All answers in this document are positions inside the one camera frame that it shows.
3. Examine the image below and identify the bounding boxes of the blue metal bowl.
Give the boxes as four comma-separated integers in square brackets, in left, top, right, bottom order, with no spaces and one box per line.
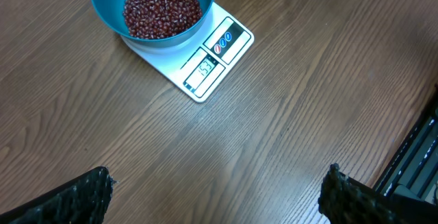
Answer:
[91,0,214,48]

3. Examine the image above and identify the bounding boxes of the red beans in bowl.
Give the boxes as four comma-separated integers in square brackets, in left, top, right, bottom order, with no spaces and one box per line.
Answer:
[123,0,203,40]

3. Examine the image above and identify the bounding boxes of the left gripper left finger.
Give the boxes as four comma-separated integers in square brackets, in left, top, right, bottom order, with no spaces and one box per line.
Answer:
[1,166,116,224]

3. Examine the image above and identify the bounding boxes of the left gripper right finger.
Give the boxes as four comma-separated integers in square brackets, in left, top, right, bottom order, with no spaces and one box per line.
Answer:
[318,164,437,224]

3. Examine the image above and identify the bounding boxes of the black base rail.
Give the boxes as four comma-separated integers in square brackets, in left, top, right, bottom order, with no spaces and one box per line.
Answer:
[373,93,437,205]

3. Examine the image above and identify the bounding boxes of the white digital kitchen scale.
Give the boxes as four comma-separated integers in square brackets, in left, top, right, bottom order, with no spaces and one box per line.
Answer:
[123,3,255,103]

